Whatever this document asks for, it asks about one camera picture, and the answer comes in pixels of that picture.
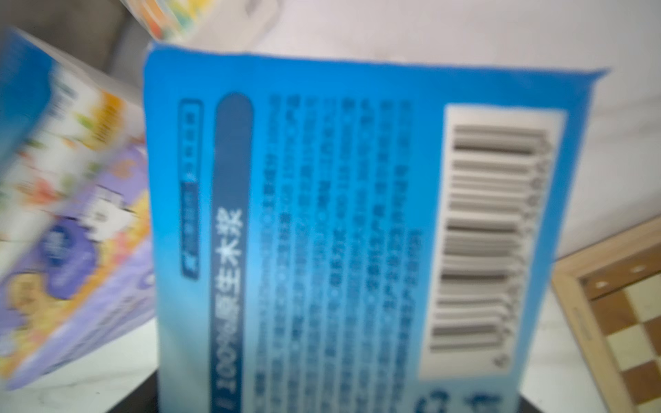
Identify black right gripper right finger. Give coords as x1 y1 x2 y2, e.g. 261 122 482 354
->
516 395 542 413

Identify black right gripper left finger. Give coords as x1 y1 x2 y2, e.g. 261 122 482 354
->
108 371 159 413

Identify blue barcode tissue pack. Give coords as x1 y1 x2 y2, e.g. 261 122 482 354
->
144 44 601 412

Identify cream canvas tote bag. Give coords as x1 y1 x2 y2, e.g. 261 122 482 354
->
0 0 146 171

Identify purple tissue pack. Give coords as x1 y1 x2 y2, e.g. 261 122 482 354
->
1 143 155 390

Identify wooden chess board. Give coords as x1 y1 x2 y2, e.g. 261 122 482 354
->
552 217 660 412

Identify colourful tissue pack at back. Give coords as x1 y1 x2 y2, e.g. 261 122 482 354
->
123 0 281 43

